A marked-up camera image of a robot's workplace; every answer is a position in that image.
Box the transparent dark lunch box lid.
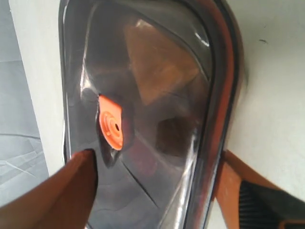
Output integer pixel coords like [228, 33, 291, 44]
[59, 0, 244, 229]

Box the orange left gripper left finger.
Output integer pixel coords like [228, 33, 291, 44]
[0, 149, 98, 229]

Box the white backdrop curtain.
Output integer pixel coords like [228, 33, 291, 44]
[0, 0, 51, 208]

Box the yellow cheese wedge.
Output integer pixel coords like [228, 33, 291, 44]
[124, 20, 200, 105]

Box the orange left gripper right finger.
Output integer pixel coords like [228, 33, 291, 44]
[214, 151, 305, 229]

